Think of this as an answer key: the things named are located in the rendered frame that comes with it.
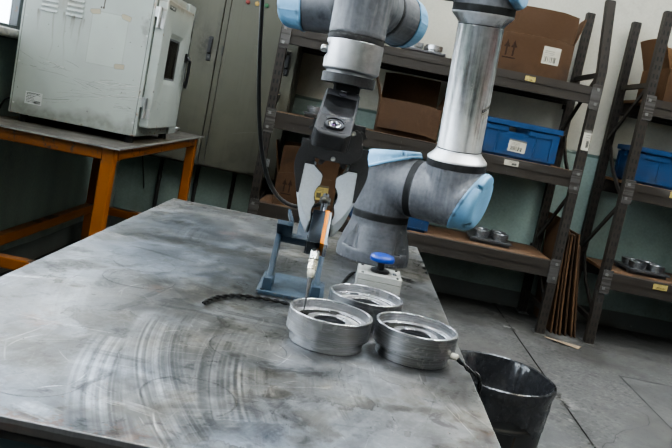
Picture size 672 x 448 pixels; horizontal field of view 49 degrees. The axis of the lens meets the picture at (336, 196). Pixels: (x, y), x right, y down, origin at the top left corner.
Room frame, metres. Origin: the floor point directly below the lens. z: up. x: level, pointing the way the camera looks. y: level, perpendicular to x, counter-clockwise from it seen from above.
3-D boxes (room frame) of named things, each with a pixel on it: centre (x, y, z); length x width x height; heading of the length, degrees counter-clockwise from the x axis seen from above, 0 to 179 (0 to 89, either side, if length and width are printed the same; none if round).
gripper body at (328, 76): (0.99, 0.01, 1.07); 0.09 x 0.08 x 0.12; 1
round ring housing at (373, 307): (1.01, -0.07, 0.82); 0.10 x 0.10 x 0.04
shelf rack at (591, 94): (4.61, -0.45, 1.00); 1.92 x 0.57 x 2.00; 89
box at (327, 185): (4.59, 0.19, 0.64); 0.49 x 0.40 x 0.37; 94
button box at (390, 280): (1.17, -0.09, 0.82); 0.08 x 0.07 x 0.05; 179
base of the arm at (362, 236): (1.50, -0.10, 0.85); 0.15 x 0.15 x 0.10
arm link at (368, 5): (0.98, 0.01, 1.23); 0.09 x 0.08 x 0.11; 153
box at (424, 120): (4.60, -0.33, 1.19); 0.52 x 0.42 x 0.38; 89
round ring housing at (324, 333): (0.89, -0.02, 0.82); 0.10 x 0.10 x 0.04
